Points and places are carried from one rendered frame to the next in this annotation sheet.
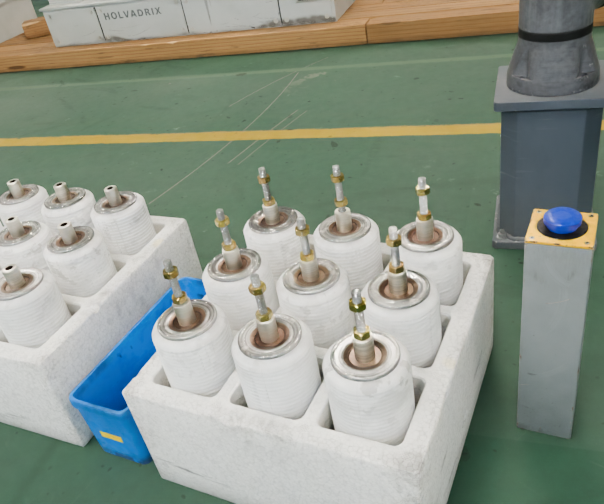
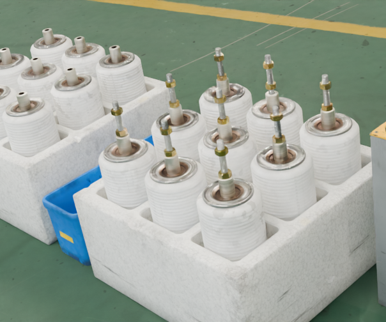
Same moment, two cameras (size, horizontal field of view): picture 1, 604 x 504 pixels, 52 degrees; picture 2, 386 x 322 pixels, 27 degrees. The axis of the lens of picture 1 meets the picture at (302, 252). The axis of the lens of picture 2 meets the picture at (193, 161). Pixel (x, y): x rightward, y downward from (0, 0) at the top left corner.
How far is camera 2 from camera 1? 59 cm
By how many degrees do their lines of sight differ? 17
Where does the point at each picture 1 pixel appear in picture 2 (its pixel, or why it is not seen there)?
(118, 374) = not seen: hidden behind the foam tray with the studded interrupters
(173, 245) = (157, 105)
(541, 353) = not seen: outside the picture
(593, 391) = not seen: outside the picture
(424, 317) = (289, 180)
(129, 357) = not seen: hidden behind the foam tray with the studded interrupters
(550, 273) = not seen: outside the picture
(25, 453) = (7, 240)
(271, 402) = (164, 218)
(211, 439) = (123, 241)
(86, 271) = (78, 109)
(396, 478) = (225, 282)
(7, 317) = (13, 130)
